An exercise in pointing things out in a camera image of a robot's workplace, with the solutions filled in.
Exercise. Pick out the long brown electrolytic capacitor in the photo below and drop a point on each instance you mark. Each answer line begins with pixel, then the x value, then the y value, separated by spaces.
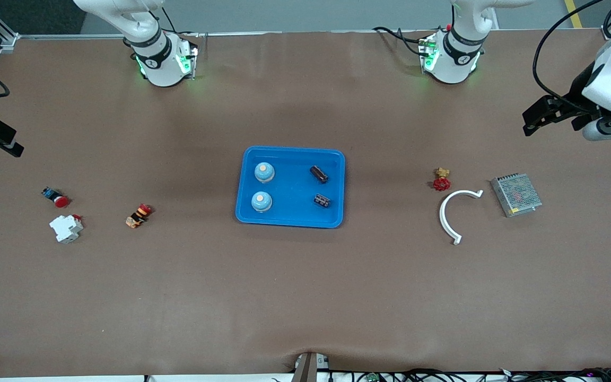
pixel 319 174

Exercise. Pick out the short dark electrolytic capacitor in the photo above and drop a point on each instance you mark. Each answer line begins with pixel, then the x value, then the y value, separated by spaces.
pixel 322 200

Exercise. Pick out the blue bell with dotted top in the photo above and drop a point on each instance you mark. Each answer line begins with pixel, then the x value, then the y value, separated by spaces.
pixel 264 174

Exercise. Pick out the blue bell with plain top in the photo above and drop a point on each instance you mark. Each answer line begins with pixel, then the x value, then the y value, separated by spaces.
pixel 261 202

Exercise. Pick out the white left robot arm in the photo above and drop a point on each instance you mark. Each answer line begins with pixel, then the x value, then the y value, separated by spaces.
pixel 454 58

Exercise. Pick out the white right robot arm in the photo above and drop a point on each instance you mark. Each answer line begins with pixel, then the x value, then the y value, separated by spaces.
pixel 162 63

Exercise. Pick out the blue plastic tray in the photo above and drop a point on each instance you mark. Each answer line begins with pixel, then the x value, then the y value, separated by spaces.
pixel 295 212

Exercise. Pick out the metal mesh power supply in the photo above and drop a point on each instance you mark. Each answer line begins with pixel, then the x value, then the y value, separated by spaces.
pixel 517 193

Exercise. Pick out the red mushroom push button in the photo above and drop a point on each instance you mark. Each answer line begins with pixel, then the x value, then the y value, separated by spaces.
pixel 60 201

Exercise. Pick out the white circuit breaker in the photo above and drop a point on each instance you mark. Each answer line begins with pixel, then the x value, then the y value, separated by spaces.
pixel 66 229

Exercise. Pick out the white curved plastic clamp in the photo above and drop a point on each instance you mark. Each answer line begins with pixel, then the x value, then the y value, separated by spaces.
pixel 442 217

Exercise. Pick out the red orange emergency stop switch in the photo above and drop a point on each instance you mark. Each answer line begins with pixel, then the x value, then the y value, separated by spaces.
pixel 138 216

